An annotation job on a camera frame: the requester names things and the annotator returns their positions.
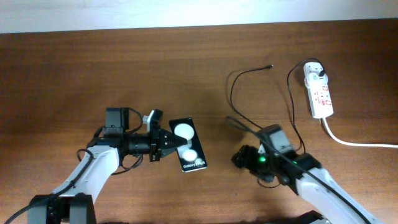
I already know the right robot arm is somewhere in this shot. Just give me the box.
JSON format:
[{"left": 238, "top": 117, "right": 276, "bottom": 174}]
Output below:
[{"left": 231, "top": 123, "right": 382, "bottom": 223}]

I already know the black smartphone with lit screen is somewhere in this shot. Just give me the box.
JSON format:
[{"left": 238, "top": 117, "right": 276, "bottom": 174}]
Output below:
[{"left": 169, "top": 118, "right": 208, "bottom": 172}]

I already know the white USB charger plug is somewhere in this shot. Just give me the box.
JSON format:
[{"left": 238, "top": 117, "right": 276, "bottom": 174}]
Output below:
[{"left": 303, "top": 62, "right": 328, "bottom": 88}]

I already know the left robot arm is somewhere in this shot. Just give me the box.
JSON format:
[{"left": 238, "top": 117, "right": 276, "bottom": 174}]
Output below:
[{"left": 27, "top": 108, "right": 195, "bottom": 223}]

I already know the white power strip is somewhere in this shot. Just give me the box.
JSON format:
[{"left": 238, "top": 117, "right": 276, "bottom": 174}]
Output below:
[{"left": 303, "top": 62, "right": 335, "bottom": 119}]

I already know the white power strip cord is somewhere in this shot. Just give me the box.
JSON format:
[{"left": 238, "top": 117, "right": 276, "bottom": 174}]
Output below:
[{"left": 321, "top": 117, "right": 398, "bottom": 149}]

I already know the black USB charging cable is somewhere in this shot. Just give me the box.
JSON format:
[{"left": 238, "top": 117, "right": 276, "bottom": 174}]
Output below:
[{"left": 229, "top": 58, "right": 326, "bottom": 153}]

